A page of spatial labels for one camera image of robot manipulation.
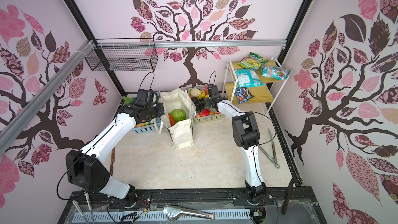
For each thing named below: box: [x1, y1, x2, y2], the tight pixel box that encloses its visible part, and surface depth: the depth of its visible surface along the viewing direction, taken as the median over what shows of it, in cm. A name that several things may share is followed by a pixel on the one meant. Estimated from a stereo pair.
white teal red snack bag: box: [261, 64, 292, 81], surface depth 79 cm
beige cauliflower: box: [190, 88, 202, 98], surface depth 112 cm
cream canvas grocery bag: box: [157, 88, 197, 150], surface depth 89 cm
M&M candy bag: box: [234, 87, 255, 105], surface depth 97 cm
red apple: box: [199, 107, 211, 117], surface depth 101 cm
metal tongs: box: [162, 204, 216, 222], surface depth 67 cm
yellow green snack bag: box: [237, 51, 269, 71], surface depth 89 cm
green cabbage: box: [171, 108, 187, 122], surface depth 99 cm
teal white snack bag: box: [234, 68, 265, 88], surface depth 79 cm
